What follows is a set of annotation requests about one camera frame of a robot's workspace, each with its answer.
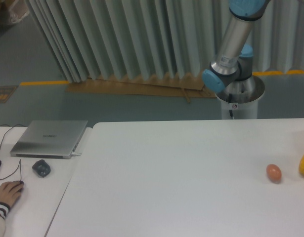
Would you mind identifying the person's hand on mouse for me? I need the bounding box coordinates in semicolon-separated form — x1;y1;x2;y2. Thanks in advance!
0;181;22;208

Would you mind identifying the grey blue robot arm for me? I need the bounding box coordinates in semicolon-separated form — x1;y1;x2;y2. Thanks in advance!
202;0;269;104

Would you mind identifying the black computer mouse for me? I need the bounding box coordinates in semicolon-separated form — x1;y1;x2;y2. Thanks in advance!
16;181;24;192

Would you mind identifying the black earbuds case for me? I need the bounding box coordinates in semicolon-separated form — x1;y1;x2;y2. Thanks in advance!
32;159;51;178

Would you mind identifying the silver closed laptop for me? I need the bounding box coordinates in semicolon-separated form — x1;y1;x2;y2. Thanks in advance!
10;120;87;158

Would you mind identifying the grey folding partition screen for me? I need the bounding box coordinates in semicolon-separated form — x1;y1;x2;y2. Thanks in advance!
26;0;304;82

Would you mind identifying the brown egg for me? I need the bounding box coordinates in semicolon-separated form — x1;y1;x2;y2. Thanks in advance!
266;164;282;183

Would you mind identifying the black mouse cable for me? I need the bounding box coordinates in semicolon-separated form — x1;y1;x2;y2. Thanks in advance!
0;124;26;183

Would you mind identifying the white laptop cable plug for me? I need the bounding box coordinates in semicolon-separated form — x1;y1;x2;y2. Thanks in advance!
71;153;82;157

